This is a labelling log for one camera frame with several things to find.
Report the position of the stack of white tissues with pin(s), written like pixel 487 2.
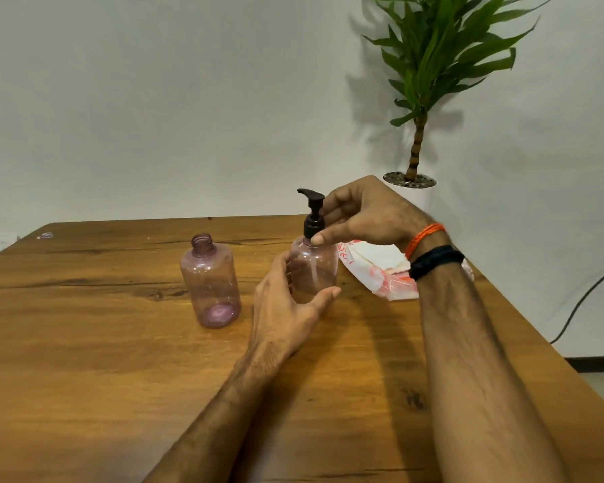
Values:
pixel 377 256

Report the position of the pink bottle with liquid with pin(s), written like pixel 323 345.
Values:
pixel 317 271

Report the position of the small sticker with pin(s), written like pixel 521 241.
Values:
pixel 45 235

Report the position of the green potted plant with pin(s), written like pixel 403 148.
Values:
pixel 433 45

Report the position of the person's left forearm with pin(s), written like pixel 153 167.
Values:
pixel 216 422

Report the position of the orange white plastic tissue pack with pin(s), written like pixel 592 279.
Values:
pixel 382 284

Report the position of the person's left hand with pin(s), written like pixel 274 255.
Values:
pixel 277 316

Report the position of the orange thread wristband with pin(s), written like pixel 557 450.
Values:
pixel 423 236

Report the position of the person's right forearm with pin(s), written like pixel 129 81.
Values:
pixel 473 387

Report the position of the black braided wristband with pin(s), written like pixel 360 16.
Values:
pixel 435 259

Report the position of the pink plastic bottle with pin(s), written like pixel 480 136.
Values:
pixel 211 281

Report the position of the person's right hand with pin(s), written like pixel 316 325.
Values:
pixel 372 216

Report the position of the white plant pot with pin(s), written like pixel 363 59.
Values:
pixel 425 195

